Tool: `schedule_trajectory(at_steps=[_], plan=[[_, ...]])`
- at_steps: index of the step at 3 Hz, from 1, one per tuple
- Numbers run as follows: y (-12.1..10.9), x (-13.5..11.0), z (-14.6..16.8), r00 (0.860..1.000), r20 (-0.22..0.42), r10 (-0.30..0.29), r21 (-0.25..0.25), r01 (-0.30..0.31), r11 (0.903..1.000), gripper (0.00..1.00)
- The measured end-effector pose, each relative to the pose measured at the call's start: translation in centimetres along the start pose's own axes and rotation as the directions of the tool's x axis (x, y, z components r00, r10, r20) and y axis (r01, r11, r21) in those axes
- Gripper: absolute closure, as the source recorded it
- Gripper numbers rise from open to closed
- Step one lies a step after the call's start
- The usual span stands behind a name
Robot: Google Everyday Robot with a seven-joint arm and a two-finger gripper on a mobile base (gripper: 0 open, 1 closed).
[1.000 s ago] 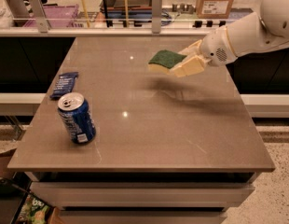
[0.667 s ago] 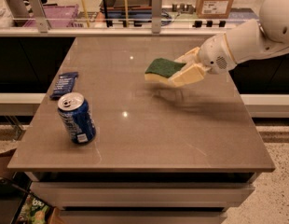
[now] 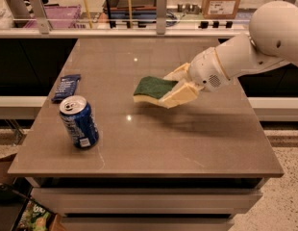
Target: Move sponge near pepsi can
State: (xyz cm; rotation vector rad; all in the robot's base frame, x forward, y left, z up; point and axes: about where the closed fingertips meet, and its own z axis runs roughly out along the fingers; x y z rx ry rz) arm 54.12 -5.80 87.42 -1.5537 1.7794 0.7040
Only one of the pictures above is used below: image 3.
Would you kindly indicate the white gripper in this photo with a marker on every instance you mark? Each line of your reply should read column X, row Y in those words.
column 206, row 69

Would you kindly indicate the green and yellow sponge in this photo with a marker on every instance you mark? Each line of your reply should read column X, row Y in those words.
column 152, row 89

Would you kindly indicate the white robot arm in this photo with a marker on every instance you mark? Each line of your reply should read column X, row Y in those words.
column 271, row 41

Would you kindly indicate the blue pepsi can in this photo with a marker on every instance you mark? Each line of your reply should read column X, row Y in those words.
column 76, row 115

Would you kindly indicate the cardboard box with label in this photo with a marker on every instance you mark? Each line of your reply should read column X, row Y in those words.
column 219, row 9

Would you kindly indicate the dark blue snack packet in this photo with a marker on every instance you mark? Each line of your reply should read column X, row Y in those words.
column 66, row 87

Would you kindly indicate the purple plastic crate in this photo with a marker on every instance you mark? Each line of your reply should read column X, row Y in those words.
column 58, row 17

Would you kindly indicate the upper cabinet drawer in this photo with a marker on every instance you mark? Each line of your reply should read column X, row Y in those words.
column 147, row 201

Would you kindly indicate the cabinet drawer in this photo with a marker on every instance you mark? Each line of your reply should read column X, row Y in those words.
column 147, row 224
column 147, row 201

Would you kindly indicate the lower cabinet drawer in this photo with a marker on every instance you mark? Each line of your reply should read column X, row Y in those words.
column 147, row 224

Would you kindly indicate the green chip bag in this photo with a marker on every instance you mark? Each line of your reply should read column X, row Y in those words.
column 34, row 218

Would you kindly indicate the middle metal railing post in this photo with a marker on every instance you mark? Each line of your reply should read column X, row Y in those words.
column 161, row 16

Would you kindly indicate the metal railing post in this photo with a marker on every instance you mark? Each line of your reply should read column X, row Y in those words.
column 161, row 16
column 40, row 15

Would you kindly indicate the left metal railing post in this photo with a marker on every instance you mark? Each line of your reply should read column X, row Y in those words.
column 40, row 15

